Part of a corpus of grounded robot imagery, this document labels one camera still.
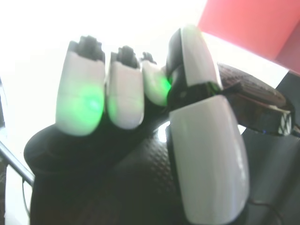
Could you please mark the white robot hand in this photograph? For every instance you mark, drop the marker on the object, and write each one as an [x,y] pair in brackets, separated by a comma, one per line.
[140,175]

